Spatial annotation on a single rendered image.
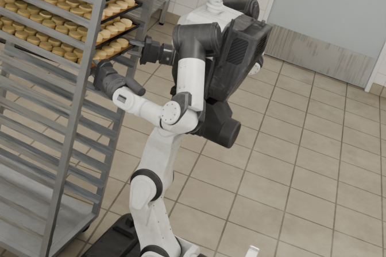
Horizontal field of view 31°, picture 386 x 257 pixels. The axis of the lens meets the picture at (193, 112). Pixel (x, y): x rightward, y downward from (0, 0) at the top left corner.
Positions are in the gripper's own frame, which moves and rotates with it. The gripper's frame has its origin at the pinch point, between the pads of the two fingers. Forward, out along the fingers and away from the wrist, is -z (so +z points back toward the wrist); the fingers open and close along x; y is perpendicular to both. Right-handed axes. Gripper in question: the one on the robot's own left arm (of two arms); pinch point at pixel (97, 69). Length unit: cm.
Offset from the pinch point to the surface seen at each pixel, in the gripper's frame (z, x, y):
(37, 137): -11.9, -35.8, 12.5
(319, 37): -162, -73, -340
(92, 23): 2.1, 19.9, 8.0
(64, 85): -5.8, -9.1, 9.1
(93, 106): -31, -36, -25
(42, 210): -29, -90, -8
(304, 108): -103, -105, -276
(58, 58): -9.7, 0.2, 11.3
